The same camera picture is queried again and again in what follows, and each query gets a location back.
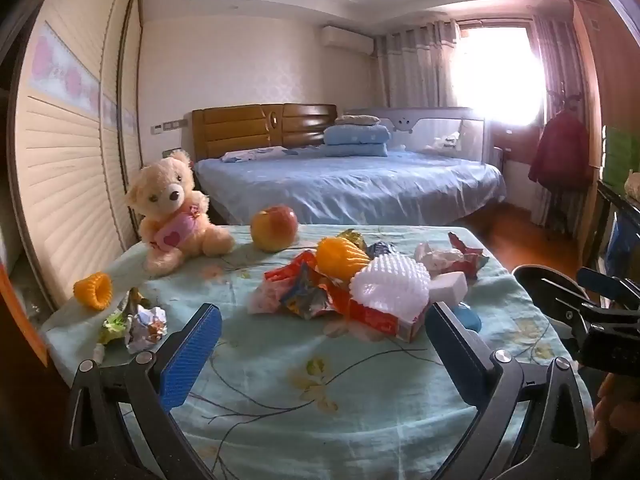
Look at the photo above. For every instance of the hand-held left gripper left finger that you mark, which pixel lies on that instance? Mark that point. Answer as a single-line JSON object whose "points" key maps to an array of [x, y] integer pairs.
{"points": [[192, 355]]}

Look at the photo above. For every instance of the cream teddy bear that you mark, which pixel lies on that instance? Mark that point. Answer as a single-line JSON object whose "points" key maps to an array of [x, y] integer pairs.
{"points": [[170, 195]]}

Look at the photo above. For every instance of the bed with blue sheet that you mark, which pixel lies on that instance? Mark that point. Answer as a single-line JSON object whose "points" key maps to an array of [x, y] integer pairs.
{"points": [[350, 185]]}

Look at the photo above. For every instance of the red yellow apple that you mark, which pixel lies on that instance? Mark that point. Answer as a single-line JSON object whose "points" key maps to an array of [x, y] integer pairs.
{"points": [[272, 227]]}

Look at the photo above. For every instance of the pink wrapper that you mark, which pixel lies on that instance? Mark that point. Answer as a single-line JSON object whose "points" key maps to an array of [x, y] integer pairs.
{"points": [[265, 297]]}

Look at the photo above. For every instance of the flat blue printed pillow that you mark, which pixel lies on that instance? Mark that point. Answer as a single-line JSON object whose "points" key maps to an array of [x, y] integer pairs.
{"points": [[250, 155]]}

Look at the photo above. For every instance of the wooden headboard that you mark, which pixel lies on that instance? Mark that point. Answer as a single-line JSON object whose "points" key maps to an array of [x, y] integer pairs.
{"points": [[235, 127]]}

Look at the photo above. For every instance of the white foam fruit net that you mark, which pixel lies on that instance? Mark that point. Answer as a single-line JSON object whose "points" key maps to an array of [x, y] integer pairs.
{"points": [[390, 285]]}

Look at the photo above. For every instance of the person's right hand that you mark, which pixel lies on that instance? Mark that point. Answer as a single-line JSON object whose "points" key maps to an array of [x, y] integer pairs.
{"points": [[620, 410]]}

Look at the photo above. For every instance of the bright window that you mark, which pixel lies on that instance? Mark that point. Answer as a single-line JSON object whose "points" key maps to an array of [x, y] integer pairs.
{"points": [[500, 75]]}

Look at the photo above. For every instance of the white foam block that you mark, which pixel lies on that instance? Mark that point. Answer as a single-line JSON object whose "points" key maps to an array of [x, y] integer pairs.
{"points": [[450, 287]]}

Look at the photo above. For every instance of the red snack packet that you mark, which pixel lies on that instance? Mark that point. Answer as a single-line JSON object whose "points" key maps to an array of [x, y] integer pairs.
{"points": [[295, 270]]}

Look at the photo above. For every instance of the cream slatted wardrobe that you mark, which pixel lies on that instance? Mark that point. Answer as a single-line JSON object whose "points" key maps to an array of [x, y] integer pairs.
{"points": [[60, 160]]}

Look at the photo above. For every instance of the orange foam fruit net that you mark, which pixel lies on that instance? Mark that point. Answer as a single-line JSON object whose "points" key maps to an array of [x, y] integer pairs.
{"points": [[340, 257], [87, 290]]}

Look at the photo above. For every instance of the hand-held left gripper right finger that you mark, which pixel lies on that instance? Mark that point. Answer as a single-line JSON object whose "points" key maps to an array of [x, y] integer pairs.
{"points": [[450, 350]]}

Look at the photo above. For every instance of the white and red wrapper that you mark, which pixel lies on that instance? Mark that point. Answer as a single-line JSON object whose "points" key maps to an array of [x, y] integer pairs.
{"points": [[440, 257]]}

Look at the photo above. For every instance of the coat rack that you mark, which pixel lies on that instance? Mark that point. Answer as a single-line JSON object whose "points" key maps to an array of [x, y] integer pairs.
{"points": [[555, 210]]}

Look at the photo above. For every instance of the brown wooden dresser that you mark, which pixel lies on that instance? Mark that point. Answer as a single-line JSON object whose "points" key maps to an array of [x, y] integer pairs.
{"points": [[520, 142]]}

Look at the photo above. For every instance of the blue mesh bed rail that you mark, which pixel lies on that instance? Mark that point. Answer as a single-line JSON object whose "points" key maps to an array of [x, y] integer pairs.
{"points": [[440, 127]]}

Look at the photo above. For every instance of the blue rounded object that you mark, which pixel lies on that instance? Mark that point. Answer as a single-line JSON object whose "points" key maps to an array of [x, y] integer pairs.
{"points": [[469, 319]]}

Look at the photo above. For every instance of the teal floral tablecloth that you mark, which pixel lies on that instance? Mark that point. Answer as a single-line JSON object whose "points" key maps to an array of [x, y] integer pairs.
{"points": [[310, 410]]}

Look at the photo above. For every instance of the wall switch panel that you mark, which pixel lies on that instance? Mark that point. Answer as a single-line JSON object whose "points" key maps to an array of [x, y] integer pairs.
{"points": [[170, 126]]}

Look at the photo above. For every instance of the stack of green boxes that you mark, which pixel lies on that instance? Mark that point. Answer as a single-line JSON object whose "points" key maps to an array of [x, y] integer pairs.
{"points": [[620, 160]]}

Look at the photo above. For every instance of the grey dotted curtain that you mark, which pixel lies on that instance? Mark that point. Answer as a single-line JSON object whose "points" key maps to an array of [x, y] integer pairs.
{"points": [[410, 70], [547, 60]]}

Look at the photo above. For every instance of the beige lumpy object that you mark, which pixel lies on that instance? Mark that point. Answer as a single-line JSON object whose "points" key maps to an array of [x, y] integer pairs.
{"points": [[634, 182]]}

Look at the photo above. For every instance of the white plush toy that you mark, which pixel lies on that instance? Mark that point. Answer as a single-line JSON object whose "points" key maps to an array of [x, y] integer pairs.
{"points": [[447, 141]]}

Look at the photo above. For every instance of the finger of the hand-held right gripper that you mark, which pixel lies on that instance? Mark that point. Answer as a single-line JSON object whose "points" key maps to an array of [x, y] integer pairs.
{"points": [[602, 282], [545, 282]]}

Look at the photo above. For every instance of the crumpled silver wrapper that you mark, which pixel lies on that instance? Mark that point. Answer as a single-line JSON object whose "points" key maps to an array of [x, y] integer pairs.
{"points": [[117, 320]]}

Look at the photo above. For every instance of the multicoloured foil wrapper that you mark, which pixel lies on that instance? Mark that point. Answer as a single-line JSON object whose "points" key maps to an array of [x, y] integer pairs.
{"points": [[305, 300]]}

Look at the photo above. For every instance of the dark red coat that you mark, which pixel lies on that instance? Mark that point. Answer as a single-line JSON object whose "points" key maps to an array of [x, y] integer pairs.
{"points": [[560, 150]]}

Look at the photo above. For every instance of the white air conditioner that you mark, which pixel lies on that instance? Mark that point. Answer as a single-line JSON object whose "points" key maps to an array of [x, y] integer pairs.
{"points": [[347, 40]]}

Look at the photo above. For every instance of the yellow green wrapper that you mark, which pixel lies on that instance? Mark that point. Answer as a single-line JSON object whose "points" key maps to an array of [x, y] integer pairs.
{"points": [[350, 237]]}

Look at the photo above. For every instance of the folded blue quilt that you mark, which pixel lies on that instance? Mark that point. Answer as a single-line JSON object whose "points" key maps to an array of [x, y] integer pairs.
{"points": [[355, 140]]}

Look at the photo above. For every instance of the red cardboard box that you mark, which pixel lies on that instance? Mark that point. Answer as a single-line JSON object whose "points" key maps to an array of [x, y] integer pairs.
{"points": [[380, 320]]}

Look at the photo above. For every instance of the blue silver wrapper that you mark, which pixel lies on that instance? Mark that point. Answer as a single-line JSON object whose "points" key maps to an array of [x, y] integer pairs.
{"points": [[382, 249]]}

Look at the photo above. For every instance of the small grey pillow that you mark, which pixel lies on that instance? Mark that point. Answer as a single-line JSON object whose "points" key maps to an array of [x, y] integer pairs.
{"points": [[357, 120]]}

